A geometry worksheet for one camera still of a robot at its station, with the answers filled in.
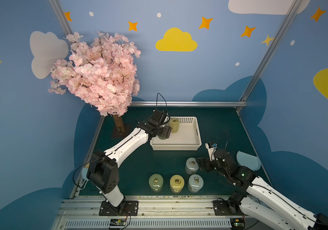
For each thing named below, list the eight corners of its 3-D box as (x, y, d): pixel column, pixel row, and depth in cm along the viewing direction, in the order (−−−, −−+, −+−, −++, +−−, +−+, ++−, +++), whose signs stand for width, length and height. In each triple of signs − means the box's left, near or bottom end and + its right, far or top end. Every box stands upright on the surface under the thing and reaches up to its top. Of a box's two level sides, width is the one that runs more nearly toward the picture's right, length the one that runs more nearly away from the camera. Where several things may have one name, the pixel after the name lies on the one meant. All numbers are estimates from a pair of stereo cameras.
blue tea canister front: (188, 192, 81) (190, 188, 74) (187, 179, 86) (188, 174, 79) (201, 192, 81) (204, 188, 74) (199, 179, 86) (202, 174, 79)
